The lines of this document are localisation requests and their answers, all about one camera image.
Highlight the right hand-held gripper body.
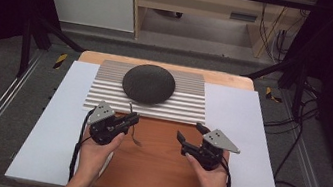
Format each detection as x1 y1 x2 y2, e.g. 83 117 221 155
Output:
179 124 244 175

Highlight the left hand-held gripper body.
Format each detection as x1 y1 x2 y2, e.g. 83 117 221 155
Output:
84 99 128 149

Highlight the silver fork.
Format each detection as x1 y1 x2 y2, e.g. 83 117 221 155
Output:
121 101 150 148

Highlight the dark grey round plate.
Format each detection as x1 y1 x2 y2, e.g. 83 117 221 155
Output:
119 60 179 110

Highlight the brown wooden tray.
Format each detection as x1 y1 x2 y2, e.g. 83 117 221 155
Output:
92 109 220 187

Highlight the person's right hand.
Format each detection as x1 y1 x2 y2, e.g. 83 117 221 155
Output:
179 144 234 187

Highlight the person's left hand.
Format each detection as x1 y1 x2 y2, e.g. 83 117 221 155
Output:
74 125 127 185

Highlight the grey striped placemat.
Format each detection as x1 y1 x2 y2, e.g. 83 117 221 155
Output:
82 56 214 128

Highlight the yellow black tape marker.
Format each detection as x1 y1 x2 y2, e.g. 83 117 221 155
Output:
52 52 69 71
263 86 285 105

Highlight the black metal stand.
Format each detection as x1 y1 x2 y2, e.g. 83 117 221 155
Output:
235 48 313 123
14 13 89 88

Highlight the light wooden desk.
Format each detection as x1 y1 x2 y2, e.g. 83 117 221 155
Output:
122 0 319 67

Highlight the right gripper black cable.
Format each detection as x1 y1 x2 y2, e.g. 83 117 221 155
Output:
216 155 237 187

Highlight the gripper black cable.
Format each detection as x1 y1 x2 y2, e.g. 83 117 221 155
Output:
67 107 96 185
216 155 237 187

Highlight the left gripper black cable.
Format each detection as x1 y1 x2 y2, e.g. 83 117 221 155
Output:
67 107 96 185

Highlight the black floor cable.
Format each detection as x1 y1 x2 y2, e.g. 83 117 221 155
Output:
253 73 333 187

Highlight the bundle of desk cables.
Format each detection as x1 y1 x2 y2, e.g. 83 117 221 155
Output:
252 0 312 68

